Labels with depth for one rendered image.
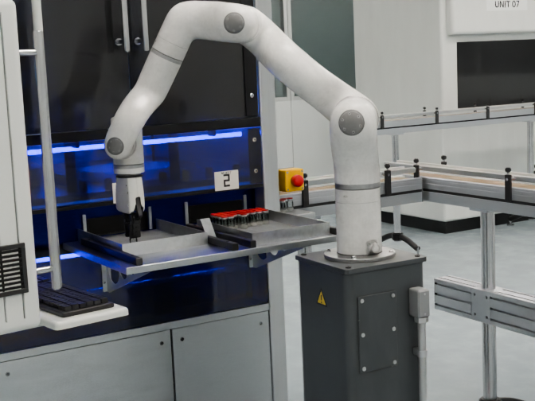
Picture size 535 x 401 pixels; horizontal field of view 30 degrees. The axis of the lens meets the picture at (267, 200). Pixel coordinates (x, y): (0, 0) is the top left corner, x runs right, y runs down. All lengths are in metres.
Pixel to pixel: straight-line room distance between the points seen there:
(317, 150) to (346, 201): 6.26
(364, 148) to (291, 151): 6.17
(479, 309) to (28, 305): 1.82
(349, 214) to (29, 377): 1.05
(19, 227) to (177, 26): 0.71
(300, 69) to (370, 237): 0.47
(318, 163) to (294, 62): 6.29
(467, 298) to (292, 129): 5.20
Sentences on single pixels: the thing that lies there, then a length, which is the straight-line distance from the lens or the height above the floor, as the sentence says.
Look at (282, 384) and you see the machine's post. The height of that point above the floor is 0.32.
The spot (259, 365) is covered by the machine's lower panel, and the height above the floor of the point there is 0.40.
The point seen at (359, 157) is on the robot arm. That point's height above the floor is 1.13.
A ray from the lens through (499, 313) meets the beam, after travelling 3.58.
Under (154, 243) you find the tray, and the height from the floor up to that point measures 0.90.
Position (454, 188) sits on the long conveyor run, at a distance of 3.62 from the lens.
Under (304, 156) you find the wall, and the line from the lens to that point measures 8.79.
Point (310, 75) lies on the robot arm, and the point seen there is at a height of 1.34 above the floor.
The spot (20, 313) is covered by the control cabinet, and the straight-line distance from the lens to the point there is 2.35.
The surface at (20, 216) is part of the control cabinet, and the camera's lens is 2.32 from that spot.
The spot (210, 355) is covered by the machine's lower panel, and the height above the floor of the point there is 0.47.
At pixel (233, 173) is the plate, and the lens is 3.15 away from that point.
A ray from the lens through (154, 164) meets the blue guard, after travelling 3.02.
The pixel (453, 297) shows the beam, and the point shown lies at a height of 0.50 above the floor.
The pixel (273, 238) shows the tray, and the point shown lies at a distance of 2.81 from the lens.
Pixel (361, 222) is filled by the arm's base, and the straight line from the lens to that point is 2.61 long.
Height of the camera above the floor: 1.39
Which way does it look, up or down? 8 degrees down
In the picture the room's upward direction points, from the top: 3 degrees counter-clockwise
